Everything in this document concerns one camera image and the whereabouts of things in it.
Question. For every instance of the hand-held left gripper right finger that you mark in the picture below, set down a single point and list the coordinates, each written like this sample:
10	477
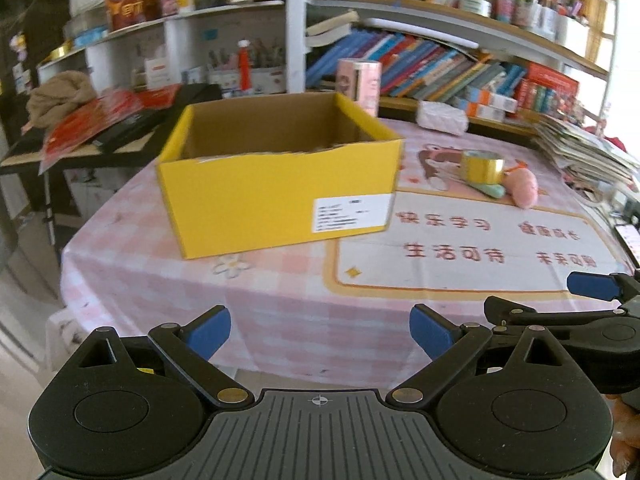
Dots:
432	332

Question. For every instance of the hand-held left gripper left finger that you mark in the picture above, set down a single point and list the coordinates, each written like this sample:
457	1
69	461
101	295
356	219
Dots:
210	332

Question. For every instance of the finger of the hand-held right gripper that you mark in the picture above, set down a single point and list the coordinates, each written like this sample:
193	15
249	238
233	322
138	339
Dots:
592	285
550	319

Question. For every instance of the small round pink plush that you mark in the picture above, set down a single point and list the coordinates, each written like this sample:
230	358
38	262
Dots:
524	187

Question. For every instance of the yellow cardboard box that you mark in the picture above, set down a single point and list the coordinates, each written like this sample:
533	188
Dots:
240	200

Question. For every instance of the green eraser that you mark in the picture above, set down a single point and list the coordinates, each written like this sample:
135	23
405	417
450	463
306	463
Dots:
490	191

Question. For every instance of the gold tape roll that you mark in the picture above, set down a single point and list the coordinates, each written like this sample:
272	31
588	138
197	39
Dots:
482	170

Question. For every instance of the person's right hand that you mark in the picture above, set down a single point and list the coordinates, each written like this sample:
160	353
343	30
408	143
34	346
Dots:
627	435

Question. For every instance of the pink checkered printed tablecloth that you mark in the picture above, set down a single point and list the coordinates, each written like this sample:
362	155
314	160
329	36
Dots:
300	305

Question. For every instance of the stack of magazines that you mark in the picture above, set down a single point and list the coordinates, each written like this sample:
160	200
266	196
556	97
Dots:
585	150

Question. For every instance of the orange and blue box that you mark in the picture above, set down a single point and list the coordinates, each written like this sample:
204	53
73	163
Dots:
500	100
477	110

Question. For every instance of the white quilted pouch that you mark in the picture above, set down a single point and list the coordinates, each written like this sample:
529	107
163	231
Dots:
442	117

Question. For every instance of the wooden side table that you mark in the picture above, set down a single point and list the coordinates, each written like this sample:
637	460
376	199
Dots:
75	160

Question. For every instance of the black case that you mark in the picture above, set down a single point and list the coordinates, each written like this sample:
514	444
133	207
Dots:
195	95

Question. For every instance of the large red paper packet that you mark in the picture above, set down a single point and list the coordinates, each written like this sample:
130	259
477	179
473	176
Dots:
85	127

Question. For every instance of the small red paper packet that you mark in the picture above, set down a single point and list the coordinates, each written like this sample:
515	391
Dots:
160	97

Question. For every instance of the pink cylindrical container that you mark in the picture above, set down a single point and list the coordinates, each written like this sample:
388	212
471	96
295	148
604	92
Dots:
362	87

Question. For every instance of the white pen holder with pens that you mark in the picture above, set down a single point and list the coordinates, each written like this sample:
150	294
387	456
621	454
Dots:
227	77
267	77

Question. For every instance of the white box red label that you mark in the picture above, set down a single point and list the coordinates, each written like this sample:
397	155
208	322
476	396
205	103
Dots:
158	72

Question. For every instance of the red bottle on shelf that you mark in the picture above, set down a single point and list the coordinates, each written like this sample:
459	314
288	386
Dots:
245	67

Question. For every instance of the row of blue-spined books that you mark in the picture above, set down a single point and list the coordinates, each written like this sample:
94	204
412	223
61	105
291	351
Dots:
415	65

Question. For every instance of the row of stationery holders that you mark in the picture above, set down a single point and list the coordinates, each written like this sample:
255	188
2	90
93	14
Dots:
545	15

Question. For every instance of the brown cloth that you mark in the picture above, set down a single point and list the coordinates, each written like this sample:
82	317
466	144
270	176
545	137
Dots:
57	100

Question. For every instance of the white tape roll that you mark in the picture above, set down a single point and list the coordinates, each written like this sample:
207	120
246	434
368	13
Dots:
475	6

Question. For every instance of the white bookshelf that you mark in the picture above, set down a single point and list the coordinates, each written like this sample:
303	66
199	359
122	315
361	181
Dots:
295	35

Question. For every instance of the beige lying books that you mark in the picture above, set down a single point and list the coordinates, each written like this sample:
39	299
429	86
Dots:
330	27

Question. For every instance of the dark wooden door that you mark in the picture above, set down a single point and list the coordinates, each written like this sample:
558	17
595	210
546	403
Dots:
30	35

